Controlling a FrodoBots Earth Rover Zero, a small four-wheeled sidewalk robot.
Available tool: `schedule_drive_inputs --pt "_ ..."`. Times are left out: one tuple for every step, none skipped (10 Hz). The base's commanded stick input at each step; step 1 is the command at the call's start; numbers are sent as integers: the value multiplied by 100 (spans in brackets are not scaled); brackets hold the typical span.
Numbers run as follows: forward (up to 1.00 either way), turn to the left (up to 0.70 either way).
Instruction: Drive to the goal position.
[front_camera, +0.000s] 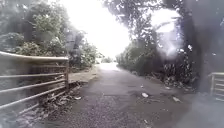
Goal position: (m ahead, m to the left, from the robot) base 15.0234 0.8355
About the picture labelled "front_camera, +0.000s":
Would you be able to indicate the leaf litter verge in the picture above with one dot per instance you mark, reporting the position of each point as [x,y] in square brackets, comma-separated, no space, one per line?
[173,83]
[53,103]

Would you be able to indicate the grey asphalt road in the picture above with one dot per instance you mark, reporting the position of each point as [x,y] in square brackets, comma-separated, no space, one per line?
[113,100]

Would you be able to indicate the row of trees and bushes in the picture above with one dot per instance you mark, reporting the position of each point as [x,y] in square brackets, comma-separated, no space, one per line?
[156,56]
[43,30]

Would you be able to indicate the grey metal railing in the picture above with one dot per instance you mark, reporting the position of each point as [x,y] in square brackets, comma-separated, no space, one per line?
[33,80]
[218,85]

